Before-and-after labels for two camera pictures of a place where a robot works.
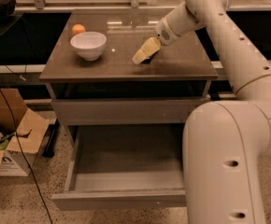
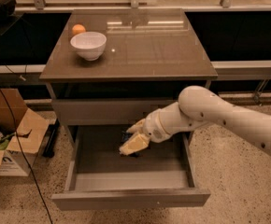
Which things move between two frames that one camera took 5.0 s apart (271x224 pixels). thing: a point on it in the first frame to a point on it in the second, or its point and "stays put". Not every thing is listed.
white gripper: x=164 y=34 to x=151 y=126
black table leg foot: x=49 y=144 stays put
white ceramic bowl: x=90 y=45 stays put
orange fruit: x=78 y=29 stays put
